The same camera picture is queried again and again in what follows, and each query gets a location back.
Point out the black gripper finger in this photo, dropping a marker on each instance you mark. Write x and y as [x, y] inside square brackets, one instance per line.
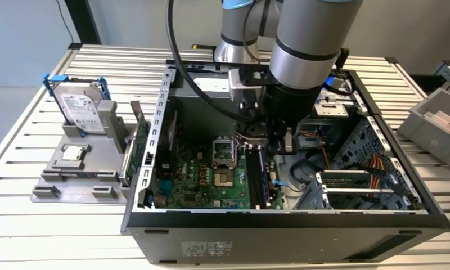
[289, 140]

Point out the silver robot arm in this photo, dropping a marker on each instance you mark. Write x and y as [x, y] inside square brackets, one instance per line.
[315, 42]

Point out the round black fan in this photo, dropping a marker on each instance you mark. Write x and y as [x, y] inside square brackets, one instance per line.
[252, 131]

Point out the metal drive cage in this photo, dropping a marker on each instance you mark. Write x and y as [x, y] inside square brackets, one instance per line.
[332, 108]

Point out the CPU socket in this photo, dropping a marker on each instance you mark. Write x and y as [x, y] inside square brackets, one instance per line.
[225, 177]

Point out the grey power supply unit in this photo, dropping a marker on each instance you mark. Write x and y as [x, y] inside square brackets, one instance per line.
[195, 112]

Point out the metal disk bay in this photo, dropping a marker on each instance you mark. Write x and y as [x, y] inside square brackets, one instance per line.
[360, 190]

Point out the green motherboard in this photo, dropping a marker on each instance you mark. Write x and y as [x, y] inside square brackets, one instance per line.
[195, 191]

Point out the small yellow black object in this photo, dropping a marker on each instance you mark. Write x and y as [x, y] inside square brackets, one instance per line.
[196, 46]

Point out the black open PC case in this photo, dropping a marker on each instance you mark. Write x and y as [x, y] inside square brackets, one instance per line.
[248, 242]

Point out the grey plastic bin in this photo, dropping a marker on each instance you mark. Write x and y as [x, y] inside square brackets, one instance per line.
[432, 140]

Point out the white block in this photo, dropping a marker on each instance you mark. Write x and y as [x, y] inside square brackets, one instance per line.
[441, 116]

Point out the green graphics card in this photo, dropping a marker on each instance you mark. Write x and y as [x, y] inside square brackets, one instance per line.
[135, 152]

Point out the grey parts rack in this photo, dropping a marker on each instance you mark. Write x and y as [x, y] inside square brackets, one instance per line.
[105, 163]

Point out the hard disk in blue carrier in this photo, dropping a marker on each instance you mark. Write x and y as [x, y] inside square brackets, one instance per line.
[79, 109]

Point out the silver CPU chip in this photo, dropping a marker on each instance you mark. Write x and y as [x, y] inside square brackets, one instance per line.
[72, 153]

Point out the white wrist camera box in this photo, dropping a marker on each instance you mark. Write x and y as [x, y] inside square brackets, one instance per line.
[236, 81]

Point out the black frame post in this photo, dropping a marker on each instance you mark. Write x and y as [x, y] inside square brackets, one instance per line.
[83, 22]

